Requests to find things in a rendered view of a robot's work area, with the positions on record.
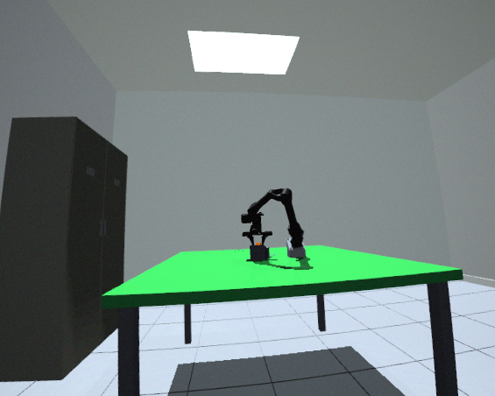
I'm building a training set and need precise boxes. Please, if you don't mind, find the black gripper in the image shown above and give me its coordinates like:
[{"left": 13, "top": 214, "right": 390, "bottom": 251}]
[{"left": 242, "top": 223, "right": 272, "bottom": 245}]

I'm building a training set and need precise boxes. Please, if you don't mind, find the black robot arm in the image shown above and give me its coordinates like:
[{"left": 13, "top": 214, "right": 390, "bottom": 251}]
[{"left": 241, "top": 188, "right": 304, "bottom": 249}]

